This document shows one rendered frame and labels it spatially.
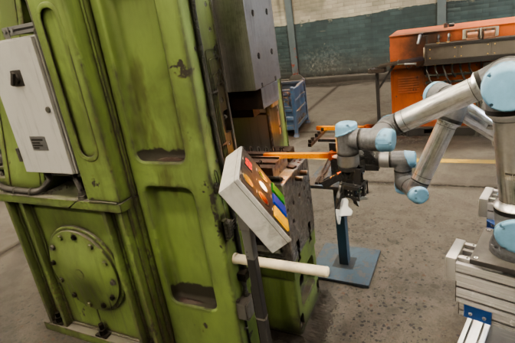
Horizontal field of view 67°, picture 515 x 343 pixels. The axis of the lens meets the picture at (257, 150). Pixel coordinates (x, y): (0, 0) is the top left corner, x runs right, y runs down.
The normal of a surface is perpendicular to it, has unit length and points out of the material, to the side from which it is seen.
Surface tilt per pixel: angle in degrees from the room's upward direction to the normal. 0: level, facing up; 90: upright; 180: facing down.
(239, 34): 90
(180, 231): 90
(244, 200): 90
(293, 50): 90
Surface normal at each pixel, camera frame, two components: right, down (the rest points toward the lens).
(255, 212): 0.00, 0.31
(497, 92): -0.55, 0.21
